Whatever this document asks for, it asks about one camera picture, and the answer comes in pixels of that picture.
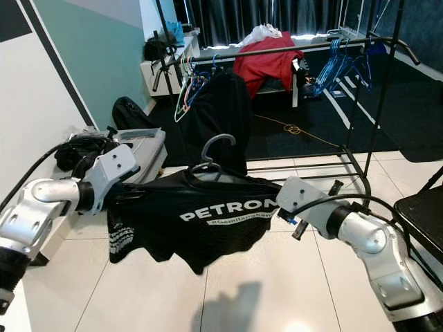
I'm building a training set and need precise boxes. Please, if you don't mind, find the orange thin hanger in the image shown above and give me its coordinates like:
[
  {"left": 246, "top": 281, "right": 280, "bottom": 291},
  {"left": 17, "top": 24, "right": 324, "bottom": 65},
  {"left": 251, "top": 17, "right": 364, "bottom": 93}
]
[{"left": 183, "top": 59, "right": 212, "bottom": 104}]

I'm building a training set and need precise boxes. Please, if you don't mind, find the red garment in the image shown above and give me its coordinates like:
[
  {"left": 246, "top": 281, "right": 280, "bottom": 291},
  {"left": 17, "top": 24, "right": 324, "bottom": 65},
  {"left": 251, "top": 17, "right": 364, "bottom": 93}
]
[{"left": 233, "top": 33, "right": 300, "bottom": 94}]

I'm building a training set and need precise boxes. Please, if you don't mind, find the green thin hanger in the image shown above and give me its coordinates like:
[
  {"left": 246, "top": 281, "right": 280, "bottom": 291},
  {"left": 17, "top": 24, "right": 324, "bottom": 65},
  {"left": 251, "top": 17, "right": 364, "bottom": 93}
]
[{"left": 173, "top": 61, "right": 208, "bottom": 124}]

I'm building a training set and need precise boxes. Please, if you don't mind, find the white desk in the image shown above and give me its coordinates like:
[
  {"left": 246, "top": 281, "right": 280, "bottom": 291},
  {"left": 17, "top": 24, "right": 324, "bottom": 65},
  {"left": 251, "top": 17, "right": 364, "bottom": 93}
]
[{"left": 197, "top": 35, "right": 347, "bottom": 108}]

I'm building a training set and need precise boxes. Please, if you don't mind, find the black strap bundle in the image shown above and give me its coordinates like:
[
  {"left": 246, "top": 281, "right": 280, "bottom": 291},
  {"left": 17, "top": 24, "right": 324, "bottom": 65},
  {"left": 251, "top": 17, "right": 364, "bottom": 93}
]
[{"left": 54, "top": 131, "right": 111, "bottom": 172}]

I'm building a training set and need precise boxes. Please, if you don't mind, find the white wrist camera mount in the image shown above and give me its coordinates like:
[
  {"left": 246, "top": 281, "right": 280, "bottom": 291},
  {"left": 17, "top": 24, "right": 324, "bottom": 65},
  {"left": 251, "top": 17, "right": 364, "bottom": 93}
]
[
  {"left": 275, "top": 176, "right": 343, "bottom": 232},
  {"left": 87, "top": 144, "right": 141, "bottom": 214}
]

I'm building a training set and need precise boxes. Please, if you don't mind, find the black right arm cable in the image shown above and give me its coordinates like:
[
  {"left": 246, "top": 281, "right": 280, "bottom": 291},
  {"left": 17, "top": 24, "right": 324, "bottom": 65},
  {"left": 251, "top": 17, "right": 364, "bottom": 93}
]
[{"left": 291, "top": 194, "right": 423, "bottom": 277}]

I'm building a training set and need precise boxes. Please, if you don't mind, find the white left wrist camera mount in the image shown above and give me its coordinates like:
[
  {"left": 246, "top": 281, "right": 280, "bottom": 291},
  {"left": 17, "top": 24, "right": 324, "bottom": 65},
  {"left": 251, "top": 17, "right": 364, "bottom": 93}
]
[{"left": 87, "top": 144, "right": 141, "bottom": 214}]

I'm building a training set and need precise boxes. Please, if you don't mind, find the plain black shirt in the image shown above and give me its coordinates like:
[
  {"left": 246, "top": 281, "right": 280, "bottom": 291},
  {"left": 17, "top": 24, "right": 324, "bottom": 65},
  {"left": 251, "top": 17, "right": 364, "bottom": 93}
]
[{"left": 183, "top": 69, "right": 250, "bottom": 177}]

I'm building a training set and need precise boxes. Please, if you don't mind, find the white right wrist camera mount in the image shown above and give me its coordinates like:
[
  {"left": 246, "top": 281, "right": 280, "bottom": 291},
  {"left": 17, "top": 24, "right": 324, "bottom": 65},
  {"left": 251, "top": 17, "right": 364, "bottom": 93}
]
[{"left": 275, "top": 176, "right": 343, "bottom": 232}]

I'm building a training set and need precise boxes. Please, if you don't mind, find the white plastic bag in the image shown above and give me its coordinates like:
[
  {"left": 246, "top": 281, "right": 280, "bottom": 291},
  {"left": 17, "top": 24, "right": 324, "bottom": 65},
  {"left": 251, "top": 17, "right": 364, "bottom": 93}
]
[{"left": 244, "top": 24, "right": 283, "bottom": 44}]

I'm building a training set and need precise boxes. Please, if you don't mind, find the white shelf unit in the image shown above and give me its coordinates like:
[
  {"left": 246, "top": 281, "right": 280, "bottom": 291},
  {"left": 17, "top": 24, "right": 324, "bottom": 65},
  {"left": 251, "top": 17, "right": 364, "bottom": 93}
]
[{"left": 140, "top": 29, "right": 201, "bottom": 96}]

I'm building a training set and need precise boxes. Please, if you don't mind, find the grey plastic hanger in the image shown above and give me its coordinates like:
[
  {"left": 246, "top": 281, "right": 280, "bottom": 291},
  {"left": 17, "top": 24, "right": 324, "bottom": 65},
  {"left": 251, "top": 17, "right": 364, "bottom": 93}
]
[{"left": 197, "top": 133, "right": 237, "bottom": 182}]

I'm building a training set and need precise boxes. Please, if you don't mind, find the black backpack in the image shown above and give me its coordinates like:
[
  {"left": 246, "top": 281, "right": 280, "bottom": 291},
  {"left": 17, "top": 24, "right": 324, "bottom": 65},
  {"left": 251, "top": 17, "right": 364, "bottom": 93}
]
[{"left": 112, "top": 97, "right": 156, "bottom": 133}]

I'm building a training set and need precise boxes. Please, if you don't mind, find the black bag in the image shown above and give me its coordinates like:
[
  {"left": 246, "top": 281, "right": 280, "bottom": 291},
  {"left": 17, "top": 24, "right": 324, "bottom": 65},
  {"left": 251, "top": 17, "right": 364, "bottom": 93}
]
[{"left": 144, "top": 31, "right": 177, "bottom": 62}]

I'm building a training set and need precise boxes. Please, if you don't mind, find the light blue plastic hanger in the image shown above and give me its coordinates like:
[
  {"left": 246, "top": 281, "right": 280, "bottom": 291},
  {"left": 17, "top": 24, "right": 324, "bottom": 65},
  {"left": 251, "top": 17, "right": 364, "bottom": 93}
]
[
  {"left": 311, "top": 38, "right": 350, "bottom": 96},
  {"left": 346, "top": 38, "right": 374, "bottom": 87}
]

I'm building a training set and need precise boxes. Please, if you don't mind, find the black metal clothes rack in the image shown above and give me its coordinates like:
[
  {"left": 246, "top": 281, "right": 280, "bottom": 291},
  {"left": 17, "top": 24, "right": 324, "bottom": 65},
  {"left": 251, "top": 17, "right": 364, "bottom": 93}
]
[{"left": 151, "top": 0, "right": 422, "bottom": 201}]

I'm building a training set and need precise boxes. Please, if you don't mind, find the black Petronas printed shirt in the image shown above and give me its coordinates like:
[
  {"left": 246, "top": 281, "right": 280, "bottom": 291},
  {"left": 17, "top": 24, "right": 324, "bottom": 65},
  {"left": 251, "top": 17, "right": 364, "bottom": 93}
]
[{"left": 107, "top": 168, "right": 293, "bottom": 276}]

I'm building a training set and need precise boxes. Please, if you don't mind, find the black curtain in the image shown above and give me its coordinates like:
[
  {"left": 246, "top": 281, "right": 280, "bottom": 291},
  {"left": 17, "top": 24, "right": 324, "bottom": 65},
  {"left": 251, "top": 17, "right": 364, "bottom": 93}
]
[{"left": 175, "top": 0, "right": 364, "bottom": 42}]

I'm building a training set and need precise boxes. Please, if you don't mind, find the blue packet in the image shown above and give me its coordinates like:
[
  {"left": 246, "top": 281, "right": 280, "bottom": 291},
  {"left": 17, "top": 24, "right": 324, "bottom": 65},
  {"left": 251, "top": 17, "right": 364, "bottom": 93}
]
[{"left": 166, "top": 21, "right": 184, "bottom": 39}]

